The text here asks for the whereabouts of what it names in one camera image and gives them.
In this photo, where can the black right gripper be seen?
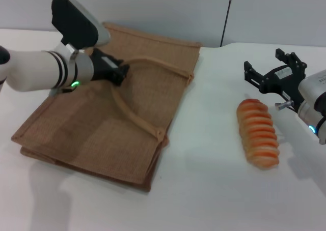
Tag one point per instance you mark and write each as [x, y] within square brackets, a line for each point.
[282, 81]

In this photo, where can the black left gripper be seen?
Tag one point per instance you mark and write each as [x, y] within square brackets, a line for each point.
[104, 68]

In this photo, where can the brown jute handbag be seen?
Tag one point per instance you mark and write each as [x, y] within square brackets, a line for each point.
[102, 129]

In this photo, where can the orange ridged bread loaf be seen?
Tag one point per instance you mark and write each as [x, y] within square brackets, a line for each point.
[258, 134]

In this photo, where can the left wrist camera housing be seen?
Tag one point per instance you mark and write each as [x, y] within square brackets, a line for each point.
[74, 22]

